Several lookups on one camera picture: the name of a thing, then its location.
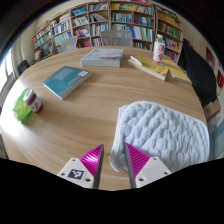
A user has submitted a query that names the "grey-blue book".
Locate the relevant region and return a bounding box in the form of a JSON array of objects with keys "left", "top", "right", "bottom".
[{"left": 79, "top": 48, "right": 125, "bottom": 69}]

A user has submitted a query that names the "wooden bookshelf unit with books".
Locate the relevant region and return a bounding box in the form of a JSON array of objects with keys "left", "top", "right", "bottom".
[{"left": 31, "top": 0, "right": 185, "bottom": 64}]

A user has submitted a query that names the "white plastic drink bottle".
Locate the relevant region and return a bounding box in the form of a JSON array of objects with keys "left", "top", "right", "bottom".
[{"left": 152, "top": 33, "right": 166, "bottom": 64}]

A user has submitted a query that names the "small wall shelf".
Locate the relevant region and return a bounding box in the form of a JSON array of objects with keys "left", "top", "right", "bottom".
[{"left": 204, "top": 46, "right": 216, "bottom": 64}]

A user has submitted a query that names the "small red-lidded jar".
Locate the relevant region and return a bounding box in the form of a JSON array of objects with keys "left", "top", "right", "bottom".
[{"left": 23, "top": 88, "right": 44, "bottom": 114}]

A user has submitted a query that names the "grey mesh office chair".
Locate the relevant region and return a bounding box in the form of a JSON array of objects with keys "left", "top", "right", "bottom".
[{"left": 99, "top": 29, "right": 134, "bottom": 48}]

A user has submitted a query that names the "window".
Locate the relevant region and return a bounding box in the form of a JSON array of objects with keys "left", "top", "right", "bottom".
[{"left": 0, "top": 49, "right": 14, "bottom": 94}]

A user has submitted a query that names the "thick yellow book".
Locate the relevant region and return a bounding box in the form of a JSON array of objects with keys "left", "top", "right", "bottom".
[{"left": 127, "top": 55, "right": 170, "bottom": 82}]

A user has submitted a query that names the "black office chair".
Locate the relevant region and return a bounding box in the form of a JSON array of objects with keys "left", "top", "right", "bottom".
[{"left": 16, "top": 59, "right": 31, "bottom": 76}]

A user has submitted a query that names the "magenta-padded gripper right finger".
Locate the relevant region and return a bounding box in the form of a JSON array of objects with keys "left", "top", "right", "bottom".
[{"left": 124, "top": 143, "right": 172, "bottom": 189}]

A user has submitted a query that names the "red wall hanging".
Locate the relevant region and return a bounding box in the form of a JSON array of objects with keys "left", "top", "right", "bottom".
[{"left": 215, "top": 68, "right": 224, "bottom": 89}]

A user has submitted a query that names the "light grey chair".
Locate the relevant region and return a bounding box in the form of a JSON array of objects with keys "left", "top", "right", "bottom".
[{"left": 59, "top": 35, "right": 79, "bottom": 53}]

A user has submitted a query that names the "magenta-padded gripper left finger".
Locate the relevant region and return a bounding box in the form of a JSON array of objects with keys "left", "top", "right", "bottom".
[{"left": 56, "top": 143, "right": 105, "bottom": 190}]

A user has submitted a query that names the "thin yellow book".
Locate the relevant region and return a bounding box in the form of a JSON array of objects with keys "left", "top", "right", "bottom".
[{"left": 163, "top": 58, "right": 193, "bottom": 85}]

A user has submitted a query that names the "green plastic bag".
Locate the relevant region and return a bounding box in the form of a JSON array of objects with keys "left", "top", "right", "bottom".
[{"left": 12, "top": 88, "right": 34, "bottom": 123}]

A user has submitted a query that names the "black cloth cover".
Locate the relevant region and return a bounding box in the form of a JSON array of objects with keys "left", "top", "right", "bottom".
[{"left": 181, "top": 38, "right": 219, "bottom": 108}]

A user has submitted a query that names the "teal book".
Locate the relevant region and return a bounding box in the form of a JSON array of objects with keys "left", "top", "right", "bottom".
[{"left": 42, "top": 65, "right": 93, "bottom": 101}]

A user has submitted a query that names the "white knitted towel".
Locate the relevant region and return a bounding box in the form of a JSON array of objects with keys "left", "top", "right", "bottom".
[{"left": 109, "top": 100, "right": 211, "bottom": 173}]

